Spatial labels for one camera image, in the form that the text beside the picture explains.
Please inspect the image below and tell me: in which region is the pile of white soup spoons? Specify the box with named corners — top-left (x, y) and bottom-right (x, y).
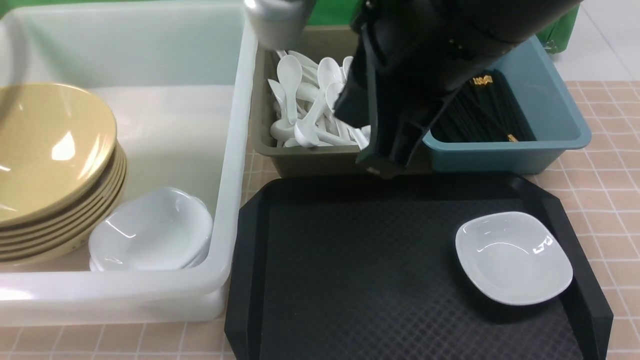
top-left (267, 50), bottom-right (371, 150)

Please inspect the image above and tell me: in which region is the tan noodle bowl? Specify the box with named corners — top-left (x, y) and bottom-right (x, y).
top-left (0, 83), bottom-right (117, 227)

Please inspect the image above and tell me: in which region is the pile of black chopsticks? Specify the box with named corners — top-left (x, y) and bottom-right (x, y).
top-left (430, 69), bottom-right (537, 143)

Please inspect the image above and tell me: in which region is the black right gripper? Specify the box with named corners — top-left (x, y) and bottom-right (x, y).
top-left (334, 30), bottom-right (460, 179)

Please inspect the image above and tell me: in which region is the black plastic serving tray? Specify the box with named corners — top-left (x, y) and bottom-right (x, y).
top-left (224, 172), bottom-right (614, 360)

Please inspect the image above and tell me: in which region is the large white plastic tub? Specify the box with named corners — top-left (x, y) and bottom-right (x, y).
top-left (1, 0), bottom-right (257, 327)

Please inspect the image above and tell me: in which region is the white square side dish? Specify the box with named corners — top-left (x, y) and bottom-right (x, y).
top-left (454, 211), bottom-right (574, 306)

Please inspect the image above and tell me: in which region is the stack of white side dishes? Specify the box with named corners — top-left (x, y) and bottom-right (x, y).
top-left (87, 187), bottom-right (213, 272)

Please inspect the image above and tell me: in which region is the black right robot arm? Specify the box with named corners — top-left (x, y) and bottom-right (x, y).
top-left (334, 0), bottom-right (579, 178)

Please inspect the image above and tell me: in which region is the green cloth backdrop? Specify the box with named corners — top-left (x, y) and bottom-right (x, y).
top-left (0, 0), bottom-right (579, 54)

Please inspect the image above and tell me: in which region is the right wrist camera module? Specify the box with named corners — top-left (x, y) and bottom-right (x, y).
top-left (243, 0), bottom-right (316, 51)

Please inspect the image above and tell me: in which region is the stack of tan bowls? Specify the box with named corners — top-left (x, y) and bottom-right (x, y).
top-left (1, 142), bottom-right (127, 265)

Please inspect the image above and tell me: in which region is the teal plastic chopstick bin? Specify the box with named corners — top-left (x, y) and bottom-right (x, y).
top-left (423, 37), bottom-right (592, 174)

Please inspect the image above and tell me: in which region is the olive plastic spoon bin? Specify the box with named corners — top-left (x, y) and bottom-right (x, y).
top-left (249, 25), bottom-right (368, 178)

